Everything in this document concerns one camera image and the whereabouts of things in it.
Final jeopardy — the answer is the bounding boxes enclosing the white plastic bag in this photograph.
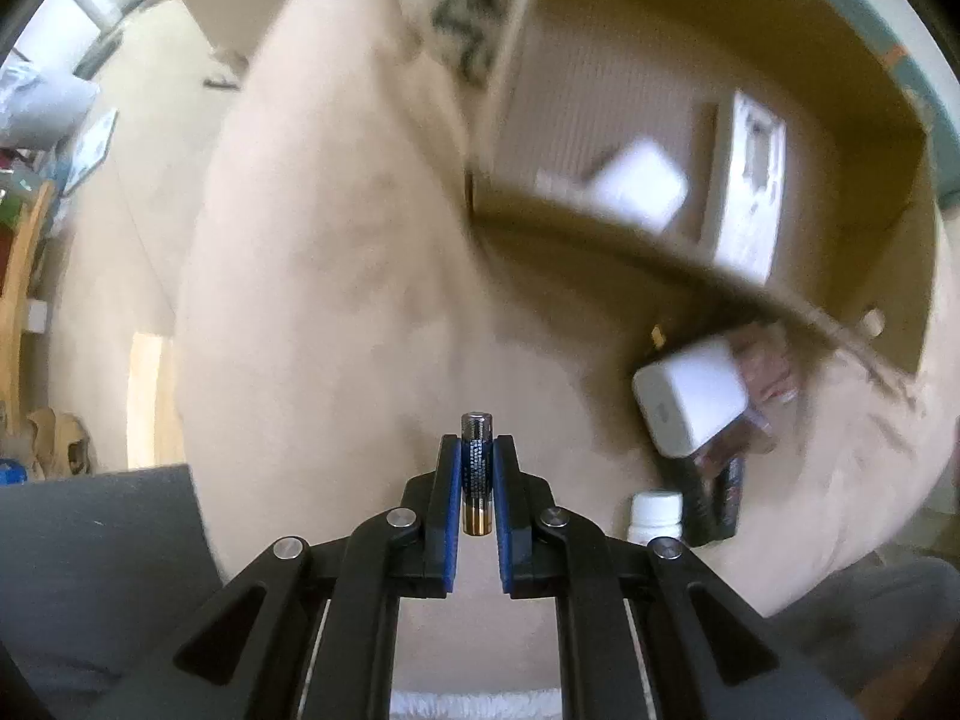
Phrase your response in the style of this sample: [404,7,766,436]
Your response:
[0,60,100,151]

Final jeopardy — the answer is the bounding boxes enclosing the grey trousers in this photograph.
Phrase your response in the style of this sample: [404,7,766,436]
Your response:
[0,463,960,720]

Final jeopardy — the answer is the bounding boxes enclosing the brown cardboard box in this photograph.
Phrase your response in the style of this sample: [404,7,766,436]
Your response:
[465,0,938,391]

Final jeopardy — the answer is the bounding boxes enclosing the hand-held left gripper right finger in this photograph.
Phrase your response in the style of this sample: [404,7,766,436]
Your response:
[495,433,863,720]

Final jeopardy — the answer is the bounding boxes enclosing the white charger adapter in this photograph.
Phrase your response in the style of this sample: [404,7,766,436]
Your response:
[632,326,751,458]

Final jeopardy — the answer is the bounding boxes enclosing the black white patterned cloth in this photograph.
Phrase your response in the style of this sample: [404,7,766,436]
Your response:
[394,0,526,87]

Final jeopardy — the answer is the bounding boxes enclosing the white plastic bottle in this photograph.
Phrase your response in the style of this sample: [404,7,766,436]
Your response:
[627,491,685,548]

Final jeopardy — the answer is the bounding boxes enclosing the slim black stick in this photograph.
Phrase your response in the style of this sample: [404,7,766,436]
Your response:
[673,457,717,548]

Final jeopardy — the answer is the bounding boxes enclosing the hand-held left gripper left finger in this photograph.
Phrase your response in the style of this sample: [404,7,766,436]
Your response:
[86,433,462,720]

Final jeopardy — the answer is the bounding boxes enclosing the white flat device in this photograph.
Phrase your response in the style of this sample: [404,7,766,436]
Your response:
[712,90,788,286]

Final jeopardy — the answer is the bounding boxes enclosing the white earbuds case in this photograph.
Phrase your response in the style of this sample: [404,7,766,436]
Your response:
[585,136,691,237]

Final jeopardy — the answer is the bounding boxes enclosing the wooden chair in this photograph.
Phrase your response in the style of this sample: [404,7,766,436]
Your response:
[0,180,57,436]

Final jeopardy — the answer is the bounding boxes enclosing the translucent pink hair claw clip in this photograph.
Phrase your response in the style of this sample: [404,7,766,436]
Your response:
[697,322,800,466]

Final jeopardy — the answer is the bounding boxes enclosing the black gold battery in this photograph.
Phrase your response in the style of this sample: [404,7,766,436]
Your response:
[460,411,495,538]

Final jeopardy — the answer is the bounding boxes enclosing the beige blanket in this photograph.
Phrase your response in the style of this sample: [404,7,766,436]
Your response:
[172,0,960,620]

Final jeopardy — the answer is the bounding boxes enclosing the brown slippers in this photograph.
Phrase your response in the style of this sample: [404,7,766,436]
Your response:
[26,405,95,477]

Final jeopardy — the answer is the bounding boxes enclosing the blue white packet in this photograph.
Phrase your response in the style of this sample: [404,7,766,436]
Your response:
[64,109,121,196]

